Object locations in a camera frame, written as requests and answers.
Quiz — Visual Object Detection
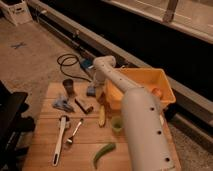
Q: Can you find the green plastic cup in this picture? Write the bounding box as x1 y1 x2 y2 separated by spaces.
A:
110 116 123 133

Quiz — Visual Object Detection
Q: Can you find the orange fruit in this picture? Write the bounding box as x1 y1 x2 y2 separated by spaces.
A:
152 88 163 98

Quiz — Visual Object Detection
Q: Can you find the dark metal cup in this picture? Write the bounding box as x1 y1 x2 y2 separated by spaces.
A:
62 79 75 97

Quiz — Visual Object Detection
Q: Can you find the blue black power box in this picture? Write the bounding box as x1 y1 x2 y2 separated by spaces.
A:
80 59 95 78

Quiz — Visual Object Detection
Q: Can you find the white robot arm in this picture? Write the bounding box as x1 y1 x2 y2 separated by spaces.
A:
93 56 175 171

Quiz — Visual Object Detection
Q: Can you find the white cardboard box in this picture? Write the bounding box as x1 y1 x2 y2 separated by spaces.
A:
0 0 32 26

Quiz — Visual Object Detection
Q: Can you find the black coiled cable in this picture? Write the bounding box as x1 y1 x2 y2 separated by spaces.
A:
56 53 92 83

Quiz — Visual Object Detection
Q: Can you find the blue sponge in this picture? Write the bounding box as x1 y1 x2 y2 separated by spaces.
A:
86 84 96 97

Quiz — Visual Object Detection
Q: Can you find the yellow plastic bin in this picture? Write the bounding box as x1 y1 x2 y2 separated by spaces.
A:
104 68 176 110

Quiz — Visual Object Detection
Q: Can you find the metal spoon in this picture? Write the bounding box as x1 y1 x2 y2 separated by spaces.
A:
65 118 84 149

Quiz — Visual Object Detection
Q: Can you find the green chili pepper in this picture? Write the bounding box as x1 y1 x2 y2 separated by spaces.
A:
93 142 116 168

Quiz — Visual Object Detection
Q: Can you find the black chair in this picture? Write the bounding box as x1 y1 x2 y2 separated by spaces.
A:
0 80 35 171

